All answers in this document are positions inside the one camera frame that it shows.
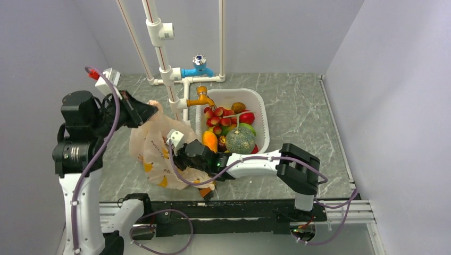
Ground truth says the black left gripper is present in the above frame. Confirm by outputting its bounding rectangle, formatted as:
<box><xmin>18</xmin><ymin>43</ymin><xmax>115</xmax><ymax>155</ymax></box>
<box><xmin>90</xmin><ymin>90</ymin><xmax>158</xmax><ymax>139</ymax></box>

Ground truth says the yellow orange fake mango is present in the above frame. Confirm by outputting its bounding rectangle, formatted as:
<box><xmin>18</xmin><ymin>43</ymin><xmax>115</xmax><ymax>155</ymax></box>
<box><xmin>202</xmin><ymin>130</ymin><xmax>218</xmax><ymax>153</ymax></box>

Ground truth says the peach plastic bag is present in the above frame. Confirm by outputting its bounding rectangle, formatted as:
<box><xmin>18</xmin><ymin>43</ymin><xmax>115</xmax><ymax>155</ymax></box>
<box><xmin>129</xmin><ymin>100</ymin><xmax>200</xmax><ymax>190</ymax></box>

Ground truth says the green netted fake melon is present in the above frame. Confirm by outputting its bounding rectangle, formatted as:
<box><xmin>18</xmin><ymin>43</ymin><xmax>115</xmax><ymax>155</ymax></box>
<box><xmin>225</xmin><ymin>126</ymin><xmax>256</xmax><ymax>155</ymax></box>

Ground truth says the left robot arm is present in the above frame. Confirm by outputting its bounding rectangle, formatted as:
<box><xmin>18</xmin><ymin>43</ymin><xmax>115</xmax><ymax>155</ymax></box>
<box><xmin>52</xmin><ymin>90</ymin><xmax>158</xmax><ymax>254</ymax></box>

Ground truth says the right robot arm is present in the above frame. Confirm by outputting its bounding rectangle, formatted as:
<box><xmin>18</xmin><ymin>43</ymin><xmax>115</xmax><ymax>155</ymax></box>
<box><xmin>168</xmin><ymin>140</ymin><xmax>327</xmax><ymax>220</ymax></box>

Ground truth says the dark purple fake mangosteen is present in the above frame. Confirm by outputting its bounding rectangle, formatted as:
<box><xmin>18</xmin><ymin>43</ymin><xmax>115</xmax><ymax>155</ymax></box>
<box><xmin>218</xmin><ymin>135</ymin><xmax>227</xmax><ymax>152</ymax></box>

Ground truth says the green fake lime slice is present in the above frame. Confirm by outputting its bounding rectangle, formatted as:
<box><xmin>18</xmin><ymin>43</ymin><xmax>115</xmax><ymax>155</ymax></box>
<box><xmin>239</xmin><ymin>123</ymin><xmax>256</xmax><ymax>136</ymax></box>

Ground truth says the red fake tomato front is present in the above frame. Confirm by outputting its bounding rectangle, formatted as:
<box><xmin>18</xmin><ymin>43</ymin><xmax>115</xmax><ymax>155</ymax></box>
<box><xmin>251</xmin><ymin>145</ymin><xmax>259</xmax><ymax>154</ymax></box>

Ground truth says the red fake apple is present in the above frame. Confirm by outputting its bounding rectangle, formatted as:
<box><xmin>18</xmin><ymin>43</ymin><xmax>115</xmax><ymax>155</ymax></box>
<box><xmin>239</xmin><ymin>110</ymin><xmax>255</xmax><ymax>125</ymax></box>

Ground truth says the brown fake kiwi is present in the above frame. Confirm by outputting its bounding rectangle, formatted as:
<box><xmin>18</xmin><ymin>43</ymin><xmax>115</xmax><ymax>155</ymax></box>
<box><xmin>231</xmin><ymin>102</ymin><xmax>246</xmax><ymax>114</ymax></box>

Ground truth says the orange black brush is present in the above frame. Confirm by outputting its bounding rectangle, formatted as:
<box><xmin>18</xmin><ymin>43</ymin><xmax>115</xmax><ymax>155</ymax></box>
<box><xmin>198</xmin><ymin>188</ymin><xmax>214</xmax><ymax>202</ymax></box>

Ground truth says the orange faucet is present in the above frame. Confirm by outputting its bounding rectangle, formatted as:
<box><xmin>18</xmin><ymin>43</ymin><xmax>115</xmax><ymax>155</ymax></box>
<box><xmin>187</xmin><ymin>86</ymin><xmax>216</xmax><ymax>108</ymax></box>

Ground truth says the blue faucet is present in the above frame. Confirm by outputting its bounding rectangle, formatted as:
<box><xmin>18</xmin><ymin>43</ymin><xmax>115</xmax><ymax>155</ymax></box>
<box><xmin>181</xmin><ymin>54</ymin><xmax>214</xmax><ymax>78</ymax></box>

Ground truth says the white plastic basin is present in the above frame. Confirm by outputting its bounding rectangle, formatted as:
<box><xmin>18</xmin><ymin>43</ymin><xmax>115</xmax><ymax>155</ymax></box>
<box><xmin>195</xmin><ymin>88</ymin><xmax>270</xmax><ymax>154</ymax></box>

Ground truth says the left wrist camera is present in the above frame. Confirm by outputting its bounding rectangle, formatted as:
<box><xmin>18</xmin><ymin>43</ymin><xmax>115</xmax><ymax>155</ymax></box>
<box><xmin>85</xmin><ymin>67</ymin><xmax>122</xmax><ymax>99</ymax></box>

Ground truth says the white PVC pipe frame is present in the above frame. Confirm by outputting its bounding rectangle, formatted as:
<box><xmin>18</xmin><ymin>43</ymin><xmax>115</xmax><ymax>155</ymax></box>
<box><xmin>116</xmin><ymin>1</ymin><xmax>226</xmax><ymax>125</ymax></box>

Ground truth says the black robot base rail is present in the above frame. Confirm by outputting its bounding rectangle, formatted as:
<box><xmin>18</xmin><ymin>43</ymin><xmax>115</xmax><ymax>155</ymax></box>
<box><xmin>118</xmin><ymin>191</ymin><xmax>327</xmax><ymax>240</ymax></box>

